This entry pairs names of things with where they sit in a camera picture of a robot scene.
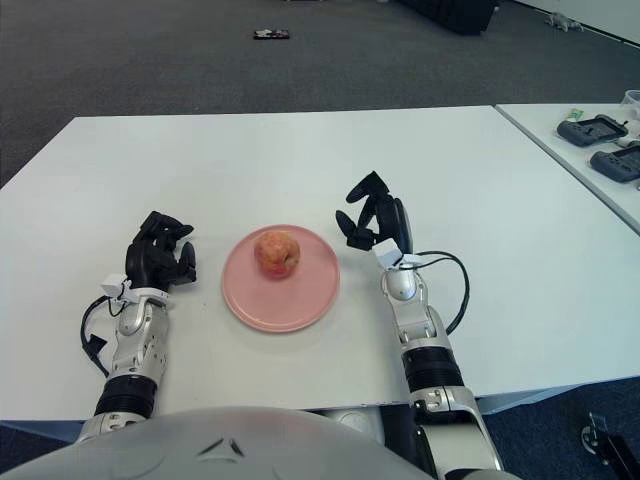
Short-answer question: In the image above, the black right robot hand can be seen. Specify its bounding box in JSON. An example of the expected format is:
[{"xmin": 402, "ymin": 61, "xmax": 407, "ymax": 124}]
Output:
[{"xmin": 334, "ymin": 170, "xmax": 415, "ymax": 256}]

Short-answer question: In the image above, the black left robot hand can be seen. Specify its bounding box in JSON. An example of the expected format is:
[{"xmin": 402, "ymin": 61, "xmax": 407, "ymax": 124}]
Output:
[{"xmin": 124, "ymin": 210, "xmax": 199, "ymax": 291}]

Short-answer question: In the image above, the red yellow apple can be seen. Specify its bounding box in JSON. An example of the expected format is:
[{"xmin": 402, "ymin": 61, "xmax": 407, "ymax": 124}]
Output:
[{"xmin": 253, "ymin": 227, "xmax": 302, "ymax": 279}]

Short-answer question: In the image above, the pink round plate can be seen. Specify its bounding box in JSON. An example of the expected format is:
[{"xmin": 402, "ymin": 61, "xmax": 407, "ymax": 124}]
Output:
[{"xmin": 221, "ymin": 224, "xmax": 342, "ymax": 334}]

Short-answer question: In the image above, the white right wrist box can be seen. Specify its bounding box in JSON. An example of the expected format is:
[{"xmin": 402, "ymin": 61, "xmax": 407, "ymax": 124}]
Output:
[{"xmin": 374, "ymin": 238, "xmax": 405, "ymax": 271}]

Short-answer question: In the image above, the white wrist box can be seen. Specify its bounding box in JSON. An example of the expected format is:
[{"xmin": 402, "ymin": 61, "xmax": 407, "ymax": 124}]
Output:
[
  {"xmin": 374, "ymin": 238, "xmax": 405, "ymax": 271},
  {"xmin": 100, "ymin": 273, "xmax": 130, "ymax": 300}
]

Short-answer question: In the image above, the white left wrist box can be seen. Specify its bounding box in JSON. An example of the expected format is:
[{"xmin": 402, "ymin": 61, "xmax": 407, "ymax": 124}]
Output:
[{"xmin": 100, "ymin": 273, "xmax": 130, "ymax": 300}]

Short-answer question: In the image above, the grey white robot torso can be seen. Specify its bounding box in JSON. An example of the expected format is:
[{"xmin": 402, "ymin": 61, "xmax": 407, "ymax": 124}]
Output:
[{"xmin": 0, "ymin": 405, "xmax": 436, "ymax": 480}]

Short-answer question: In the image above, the dark grey handheld controller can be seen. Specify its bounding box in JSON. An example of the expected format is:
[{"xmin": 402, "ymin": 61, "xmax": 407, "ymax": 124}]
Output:
[
  {"xmin": 588, "ymin": 144, "xmax": 640, "ymax": 182},
  {"xmin": 555, "ymin": 114, "xmax": 629, "ymax": 147}
]

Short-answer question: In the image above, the black furniture block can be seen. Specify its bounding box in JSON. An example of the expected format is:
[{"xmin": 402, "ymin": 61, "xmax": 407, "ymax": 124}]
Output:
[{"xmin": 394, "ymin": 0, "xmax": 501, "ymax": 37}]

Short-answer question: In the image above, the small grey robot dog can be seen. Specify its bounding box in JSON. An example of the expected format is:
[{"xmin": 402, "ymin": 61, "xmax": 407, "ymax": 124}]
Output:
[{"xmin": 543, "ymin": 12, "xmax": 589, "ymax": 34}]

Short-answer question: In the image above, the metal caster with black bar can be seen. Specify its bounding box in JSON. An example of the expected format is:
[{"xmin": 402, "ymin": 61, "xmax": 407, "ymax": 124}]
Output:
[{"xmin": 579, "ymin": 412, "xmax": 640, "ymax": 480}]

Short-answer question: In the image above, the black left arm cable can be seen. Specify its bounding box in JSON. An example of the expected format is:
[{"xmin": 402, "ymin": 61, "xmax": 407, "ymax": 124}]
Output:
[{"xmin": 80, "ymin": 294, "xmax": 124, "ymax": 376}]

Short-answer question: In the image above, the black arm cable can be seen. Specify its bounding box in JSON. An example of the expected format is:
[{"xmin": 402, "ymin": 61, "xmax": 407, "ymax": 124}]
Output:
[
  {"xmin": 80, "ymin": 294, "xmax": 124, "ymax": 376},
  {"xmin": 404, "ymin": 251, "xmax": 471, "ymax": 334}
]

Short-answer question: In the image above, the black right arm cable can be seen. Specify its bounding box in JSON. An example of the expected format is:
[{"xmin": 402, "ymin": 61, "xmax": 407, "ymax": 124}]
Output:
[{"xmin": 404, "ymin": 251, "xmax": 471, "ymax": 334}]

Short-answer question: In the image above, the white table frame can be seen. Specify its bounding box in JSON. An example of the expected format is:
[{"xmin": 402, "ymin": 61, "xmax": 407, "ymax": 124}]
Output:
[{"xmin": 0, "ymin": 382, "xmax": 591, "ymax": 444}]

